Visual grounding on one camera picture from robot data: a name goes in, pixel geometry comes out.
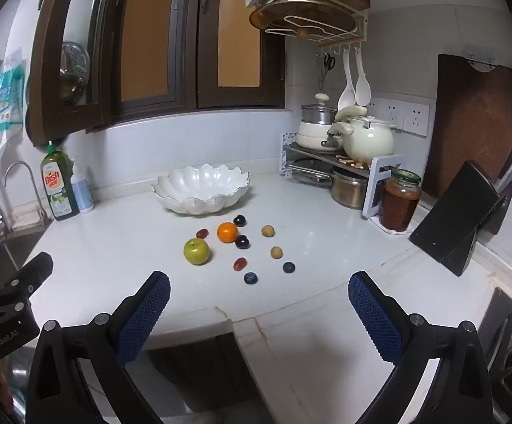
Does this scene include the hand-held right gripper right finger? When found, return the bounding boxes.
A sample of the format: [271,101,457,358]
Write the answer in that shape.
[348,271,491,424]

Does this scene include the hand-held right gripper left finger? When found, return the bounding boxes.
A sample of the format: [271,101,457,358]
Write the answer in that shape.
[26,270,171,424]

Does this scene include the green apple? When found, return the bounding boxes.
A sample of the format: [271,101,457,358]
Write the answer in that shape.
[184,237,211,266]

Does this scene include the orange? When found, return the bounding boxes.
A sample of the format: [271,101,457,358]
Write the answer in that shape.
[217,222,239,244]

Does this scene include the white scalloped bowl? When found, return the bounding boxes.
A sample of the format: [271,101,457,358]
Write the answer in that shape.
[151,164,251,216]

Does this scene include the steel sink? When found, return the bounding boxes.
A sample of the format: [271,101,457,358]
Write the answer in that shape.
[0,227,47,275]

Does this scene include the curved steel faucet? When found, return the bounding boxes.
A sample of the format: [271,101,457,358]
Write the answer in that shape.
[4,161,53,226]

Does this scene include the white paper towel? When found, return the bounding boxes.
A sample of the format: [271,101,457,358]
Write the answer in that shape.
[368,216,416,236]

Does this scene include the green dish soap bottle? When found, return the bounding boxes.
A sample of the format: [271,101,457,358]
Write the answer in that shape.
[40,141,81,222]

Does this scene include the small blue pump bottle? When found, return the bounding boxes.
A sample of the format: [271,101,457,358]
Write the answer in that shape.
[69,158,95,214]

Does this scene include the glass jar of chili sauce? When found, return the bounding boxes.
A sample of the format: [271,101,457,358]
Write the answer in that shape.
[379,169,422,232]

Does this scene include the stainless steel pot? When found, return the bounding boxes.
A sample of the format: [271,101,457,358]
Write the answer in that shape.
[330,167,372,210]

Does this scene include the black knife block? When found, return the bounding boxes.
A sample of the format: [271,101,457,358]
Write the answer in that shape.
[408,160,512,277]

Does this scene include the white kitchen shelf rack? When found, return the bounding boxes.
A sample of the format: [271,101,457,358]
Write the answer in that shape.
[281,131,402,220]

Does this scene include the hanging plastic bag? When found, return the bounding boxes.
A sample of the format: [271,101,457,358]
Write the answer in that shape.
[0,48,27,160]

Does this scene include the wooden trivet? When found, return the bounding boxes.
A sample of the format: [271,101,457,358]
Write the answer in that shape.
[336,154,372,170]

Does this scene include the glass pot lid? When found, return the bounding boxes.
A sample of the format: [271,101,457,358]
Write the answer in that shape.
[289,161,333,186]

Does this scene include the cream teapot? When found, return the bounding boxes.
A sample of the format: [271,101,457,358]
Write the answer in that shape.
[329,106,396,164]

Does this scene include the cream saucepan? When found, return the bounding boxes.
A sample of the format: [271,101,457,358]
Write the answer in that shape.
[297,119,354,150]

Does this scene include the steel steamer pot with lid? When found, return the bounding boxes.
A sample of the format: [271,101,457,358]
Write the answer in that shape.
[300,93,339,125]

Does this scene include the perforated steel steamer plate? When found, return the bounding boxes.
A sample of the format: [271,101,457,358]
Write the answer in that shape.
[60,41,91,100]

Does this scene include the dark wooden cutting board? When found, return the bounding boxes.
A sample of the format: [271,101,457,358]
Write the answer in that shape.
[421,54,512,235]

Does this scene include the white rice spoon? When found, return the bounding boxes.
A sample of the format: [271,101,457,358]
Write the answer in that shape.
[354,46,373,106]
[337,48,356,111]

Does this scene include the kitchen scissors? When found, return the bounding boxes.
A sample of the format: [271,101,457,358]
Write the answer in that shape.
[317,52,337,91]

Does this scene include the round wooden board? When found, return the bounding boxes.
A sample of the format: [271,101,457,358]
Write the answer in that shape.
[249,0,358,37]

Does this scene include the white wall outlet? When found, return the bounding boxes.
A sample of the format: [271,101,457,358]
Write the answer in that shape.
[403,103,430,137]
[366,99,405,131]

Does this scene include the brown window frame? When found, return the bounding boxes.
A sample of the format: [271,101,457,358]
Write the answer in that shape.
[25,0,286,147]

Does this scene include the clear wall hook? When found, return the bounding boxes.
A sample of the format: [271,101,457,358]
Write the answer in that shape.
[463,45,498,72]

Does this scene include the white wire wall rack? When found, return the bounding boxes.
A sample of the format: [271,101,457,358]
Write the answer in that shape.
[246,0,371,50]

